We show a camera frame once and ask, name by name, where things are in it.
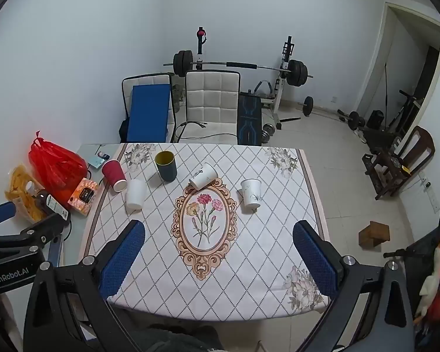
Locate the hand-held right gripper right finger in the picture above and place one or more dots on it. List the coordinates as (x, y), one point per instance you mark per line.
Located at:
(315, 260)

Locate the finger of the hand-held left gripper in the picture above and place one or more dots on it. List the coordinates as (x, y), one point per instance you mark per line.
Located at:
(2, 214)
(40, 229)

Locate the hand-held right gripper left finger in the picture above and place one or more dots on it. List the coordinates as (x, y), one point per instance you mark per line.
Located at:
(124, 255)

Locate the plain white paper cup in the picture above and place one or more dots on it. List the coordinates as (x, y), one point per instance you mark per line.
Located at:
(135, 194)

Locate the red paper cup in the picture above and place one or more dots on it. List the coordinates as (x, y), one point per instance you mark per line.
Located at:
(113, 175)

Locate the white paper cup floral print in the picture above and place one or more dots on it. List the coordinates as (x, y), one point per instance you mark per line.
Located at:
(250, 195)

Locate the dark green cup yellow inside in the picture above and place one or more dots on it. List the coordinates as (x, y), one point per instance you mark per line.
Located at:
(166, 168)

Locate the white paper cup black print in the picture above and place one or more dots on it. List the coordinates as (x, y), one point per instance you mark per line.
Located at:
(203, 176)

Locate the dark glass bottle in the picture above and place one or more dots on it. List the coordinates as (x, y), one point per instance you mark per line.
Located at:
(46, 201)

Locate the yellow snack bag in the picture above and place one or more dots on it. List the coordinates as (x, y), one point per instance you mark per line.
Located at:
(19, 187)

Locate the floral printed tablecloth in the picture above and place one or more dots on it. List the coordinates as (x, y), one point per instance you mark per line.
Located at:
(161, 245)

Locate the orange box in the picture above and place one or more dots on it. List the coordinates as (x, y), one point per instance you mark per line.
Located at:
(82, 196)

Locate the wooden block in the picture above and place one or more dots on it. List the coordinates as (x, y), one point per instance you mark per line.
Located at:
(374, 235)

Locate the red plastic bag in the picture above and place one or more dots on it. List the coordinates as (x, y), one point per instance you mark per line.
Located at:
(55, 165)

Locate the teal card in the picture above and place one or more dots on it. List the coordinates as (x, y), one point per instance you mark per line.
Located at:
(95, 160)

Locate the small dark gadget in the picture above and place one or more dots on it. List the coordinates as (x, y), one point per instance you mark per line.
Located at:
(103, 155)

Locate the person's dark trousers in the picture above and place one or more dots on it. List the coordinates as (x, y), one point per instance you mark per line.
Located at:
(176, 339)

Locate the white duck toy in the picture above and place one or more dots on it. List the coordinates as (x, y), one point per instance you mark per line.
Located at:
(431, 282)

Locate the white power strip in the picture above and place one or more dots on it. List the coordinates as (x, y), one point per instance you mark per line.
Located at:
(429, 194)

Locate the chrome dumbbell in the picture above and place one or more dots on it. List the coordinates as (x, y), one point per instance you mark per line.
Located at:
(268, 132)

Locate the black exercise bench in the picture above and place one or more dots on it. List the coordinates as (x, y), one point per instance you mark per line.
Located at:
(383, 139)

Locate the blue cushion pad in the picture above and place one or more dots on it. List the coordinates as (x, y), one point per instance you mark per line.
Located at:
(149, 112)

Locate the black dumbbell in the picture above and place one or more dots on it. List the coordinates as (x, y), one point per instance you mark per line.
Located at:
(354, 119)

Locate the dark wooden chair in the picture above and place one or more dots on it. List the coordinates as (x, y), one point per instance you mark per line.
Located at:
(418, 146)

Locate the black speaker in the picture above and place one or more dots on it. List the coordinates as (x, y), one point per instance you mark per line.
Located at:
(375, 119)

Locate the black bench pad blue pattern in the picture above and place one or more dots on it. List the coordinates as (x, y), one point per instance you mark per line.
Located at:
(249, 121)

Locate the small barbell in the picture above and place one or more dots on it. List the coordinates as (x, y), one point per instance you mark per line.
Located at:
(308, 105)

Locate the black scooter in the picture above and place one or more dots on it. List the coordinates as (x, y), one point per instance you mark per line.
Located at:
(403, 112)

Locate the white padded chair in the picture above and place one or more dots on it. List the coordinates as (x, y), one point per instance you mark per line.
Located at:
(146, 79)
(212, 99)

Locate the white weight rack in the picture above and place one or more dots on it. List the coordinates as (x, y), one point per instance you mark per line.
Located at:
(283, 80)

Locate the barbell with black plates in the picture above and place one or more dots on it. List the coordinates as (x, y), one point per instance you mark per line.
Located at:
(238, 65)

